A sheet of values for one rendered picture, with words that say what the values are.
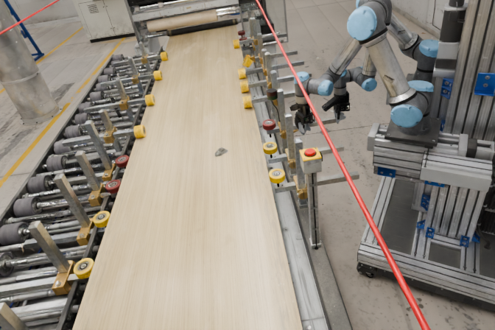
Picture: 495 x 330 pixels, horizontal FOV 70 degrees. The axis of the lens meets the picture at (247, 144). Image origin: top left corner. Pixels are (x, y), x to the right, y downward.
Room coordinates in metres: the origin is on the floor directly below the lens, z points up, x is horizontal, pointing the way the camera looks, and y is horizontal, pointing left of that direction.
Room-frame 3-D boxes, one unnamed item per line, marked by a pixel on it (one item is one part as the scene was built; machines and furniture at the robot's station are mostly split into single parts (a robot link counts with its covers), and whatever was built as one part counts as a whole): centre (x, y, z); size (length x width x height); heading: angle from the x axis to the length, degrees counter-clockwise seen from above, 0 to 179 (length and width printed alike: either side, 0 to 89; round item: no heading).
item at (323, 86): (1.55, -0.41, 1.25); 0.11 x 0.11 x 0.08; 49
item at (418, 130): (1.36, -0.80, 1.09); 0.15 x 0.15 x 0.10
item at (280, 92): (1.82, -0.24, 0.90); 0.04 x 0.04 x 0.48; 89
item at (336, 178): (1.36, -0.32, 0.80); 0.44 x 0.03 x 0.04; 89
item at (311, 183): (1.06, -0.23, 0.93); 0.05 x 0.05 x 0.45; 89
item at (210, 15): (4.18, 0.28, 1.05); 1.43 x 0.12 x 0.12; 89
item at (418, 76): (1.77, -1.07, 1.09); 0.15 x 0.15 x 0.10
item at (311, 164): (1.06, -0.23, 1.18); 0.07 x 0.07 x 0.08; 89
